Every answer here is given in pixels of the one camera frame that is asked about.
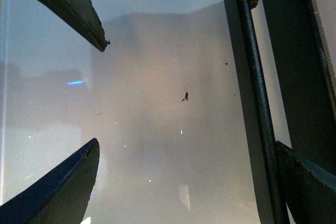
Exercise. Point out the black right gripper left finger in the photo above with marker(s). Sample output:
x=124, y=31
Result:
x=62, y=195

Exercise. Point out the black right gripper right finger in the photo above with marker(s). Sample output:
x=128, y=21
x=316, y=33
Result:
x=309, y=189

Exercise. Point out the black drawer handle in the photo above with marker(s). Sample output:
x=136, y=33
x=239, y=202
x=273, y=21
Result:
x=262, y=98

